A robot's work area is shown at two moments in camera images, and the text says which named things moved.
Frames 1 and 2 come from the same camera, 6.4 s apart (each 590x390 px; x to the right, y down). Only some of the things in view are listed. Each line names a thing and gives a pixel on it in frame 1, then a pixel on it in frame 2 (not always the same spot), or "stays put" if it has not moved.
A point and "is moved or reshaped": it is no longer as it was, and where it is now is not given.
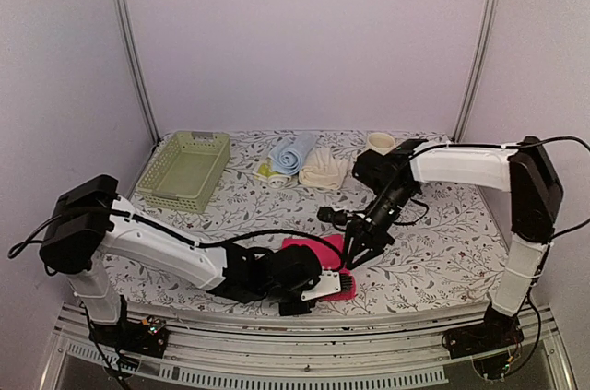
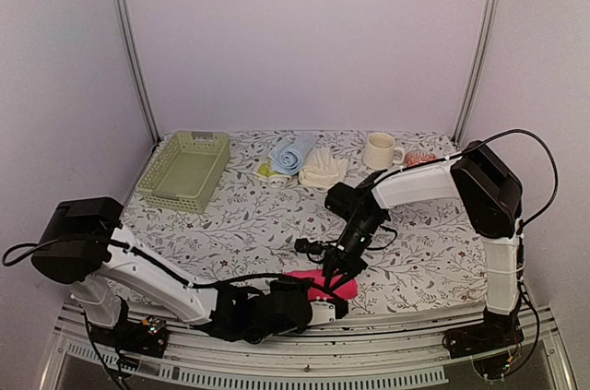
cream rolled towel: (324, 168) stays put
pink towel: (329, 257) is moved or reshaped
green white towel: (266, 172) stays put
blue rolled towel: (287, 158) stays put
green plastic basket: (185, 173) stays put
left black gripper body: (296, 311) → (254, 337)
